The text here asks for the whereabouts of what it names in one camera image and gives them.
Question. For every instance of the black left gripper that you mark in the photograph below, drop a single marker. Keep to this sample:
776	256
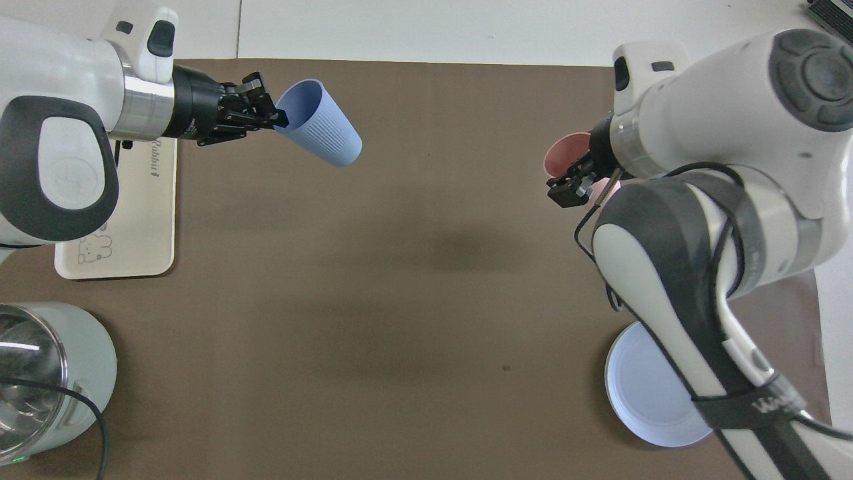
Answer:
196	103

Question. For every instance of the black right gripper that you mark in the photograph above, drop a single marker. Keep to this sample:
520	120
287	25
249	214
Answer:
608	153

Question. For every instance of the pink cup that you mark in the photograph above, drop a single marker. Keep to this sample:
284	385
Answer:
565	152

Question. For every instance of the blue ribbed cup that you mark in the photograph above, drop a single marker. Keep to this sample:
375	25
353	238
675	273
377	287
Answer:
323	126

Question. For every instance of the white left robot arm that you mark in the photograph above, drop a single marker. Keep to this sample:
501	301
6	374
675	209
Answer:
60	133

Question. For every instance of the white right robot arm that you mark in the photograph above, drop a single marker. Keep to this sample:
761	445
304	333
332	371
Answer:
733	166

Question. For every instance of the cream tray with bear print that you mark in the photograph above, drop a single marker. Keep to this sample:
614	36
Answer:
143	213

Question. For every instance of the brown table mat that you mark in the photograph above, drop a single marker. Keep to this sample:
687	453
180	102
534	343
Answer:
426	280

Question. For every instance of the dark grey ribbed device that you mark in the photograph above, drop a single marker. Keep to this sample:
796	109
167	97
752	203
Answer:
833	14

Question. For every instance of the pale green metal pot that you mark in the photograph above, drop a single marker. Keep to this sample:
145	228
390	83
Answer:
60	380

